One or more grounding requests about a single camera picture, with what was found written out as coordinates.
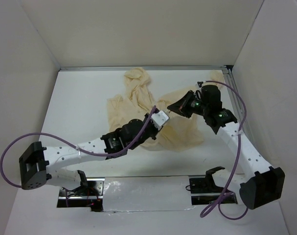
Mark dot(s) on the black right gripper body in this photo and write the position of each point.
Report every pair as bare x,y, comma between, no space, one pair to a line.
197,106

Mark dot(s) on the cream yellow jacket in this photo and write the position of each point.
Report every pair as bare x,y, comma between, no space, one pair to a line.
178,134

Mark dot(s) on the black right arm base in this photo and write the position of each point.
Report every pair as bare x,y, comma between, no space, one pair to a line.
203,189

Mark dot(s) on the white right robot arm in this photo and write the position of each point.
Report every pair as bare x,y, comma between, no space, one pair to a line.
261,183

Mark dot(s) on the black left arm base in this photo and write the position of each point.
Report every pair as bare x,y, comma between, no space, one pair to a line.
82,192

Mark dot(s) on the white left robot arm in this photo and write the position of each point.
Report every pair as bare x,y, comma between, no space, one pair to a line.
41,165

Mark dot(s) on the white taped front board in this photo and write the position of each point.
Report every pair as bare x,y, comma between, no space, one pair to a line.
146,194

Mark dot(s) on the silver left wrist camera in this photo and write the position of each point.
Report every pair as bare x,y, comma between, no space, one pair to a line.
159,119

